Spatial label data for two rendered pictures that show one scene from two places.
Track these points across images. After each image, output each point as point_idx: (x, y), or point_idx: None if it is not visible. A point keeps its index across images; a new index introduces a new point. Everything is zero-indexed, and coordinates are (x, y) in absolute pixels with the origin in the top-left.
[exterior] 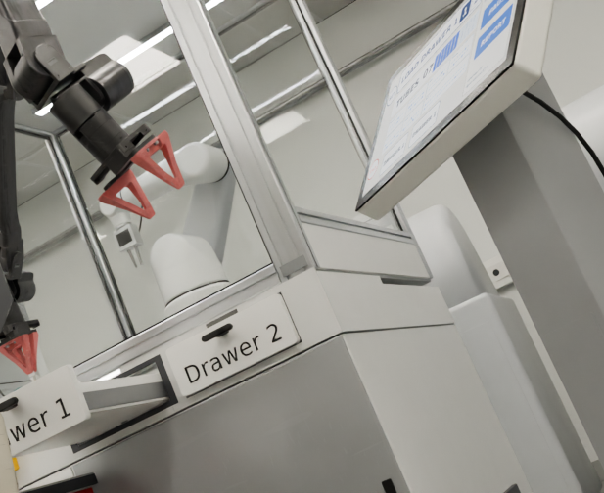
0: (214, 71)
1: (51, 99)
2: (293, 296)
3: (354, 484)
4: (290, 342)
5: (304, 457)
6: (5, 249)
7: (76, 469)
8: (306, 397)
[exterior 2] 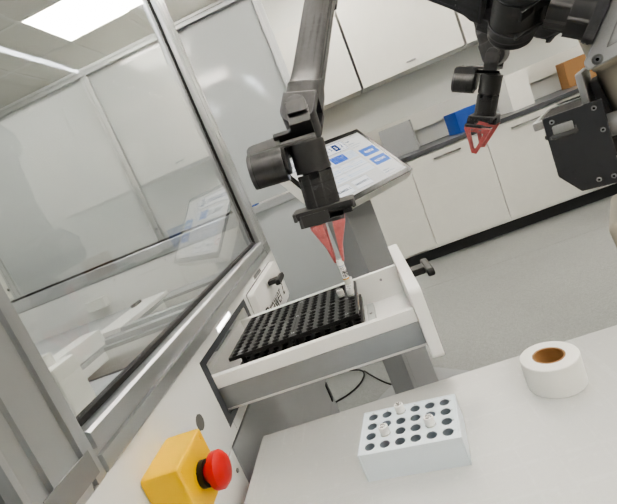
0: (201, 93)
1: (499, 71)
2: None
3: (322, 390)
4: (287, 295)
5: None
6: (323, 118)
7: (238, 448)
8: None
